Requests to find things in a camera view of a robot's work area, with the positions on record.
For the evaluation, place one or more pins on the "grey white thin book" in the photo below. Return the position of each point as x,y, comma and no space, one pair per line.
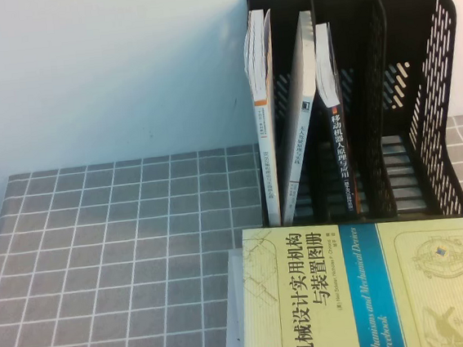
304,72

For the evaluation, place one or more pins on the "black mobile robot book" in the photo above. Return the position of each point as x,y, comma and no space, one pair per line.
342,150

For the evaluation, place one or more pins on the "yellow book blue spine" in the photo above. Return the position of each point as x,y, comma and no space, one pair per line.
308,289

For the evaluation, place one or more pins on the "black plastic book stand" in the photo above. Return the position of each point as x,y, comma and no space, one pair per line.
407,41

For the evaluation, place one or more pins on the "white car suspension book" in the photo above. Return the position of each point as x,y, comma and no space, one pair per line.
236,271

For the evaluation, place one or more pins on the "grey checked tablecloth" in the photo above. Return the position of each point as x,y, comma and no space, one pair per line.
100,256

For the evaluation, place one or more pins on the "white book orange spine mark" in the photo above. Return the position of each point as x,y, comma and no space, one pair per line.
269,157

